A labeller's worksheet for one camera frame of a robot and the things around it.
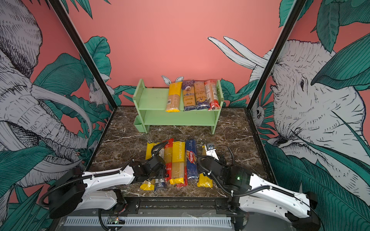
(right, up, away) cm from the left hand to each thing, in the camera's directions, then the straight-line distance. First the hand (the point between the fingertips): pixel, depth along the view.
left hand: (164, 171), depth 84 cm
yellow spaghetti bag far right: (+23, -4, -4) cm, 23 cm away
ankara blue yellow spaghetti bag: (+15, +46, +2) cm, 48 cm away
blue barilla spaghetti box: (+17, +6, +4) cm, 18 cm away
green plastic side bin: (-22, +27, +17) cm, 38 cm away
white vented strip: (+11, -20, -14) cm, 27 cm away
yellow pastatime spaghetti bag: (+8, +5, 0) cm, 10 cm away
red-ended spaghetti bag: (+29, +49, +4) cm, 57 cm away
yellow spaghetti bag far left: (-7, -6, -6) cm, 11 cm away
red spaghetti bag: (+1, +7, +5) cm, 9 cm away
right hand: (+22, +11, -14) cm, 28 cm away
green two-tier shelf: (-8, +40, -1) cm, 40 cm away
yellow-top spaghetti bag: (+6, +44, 0) cm, 45 cm away
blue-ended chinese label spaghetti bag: (+22, +41, -3) cm, 47 cm away
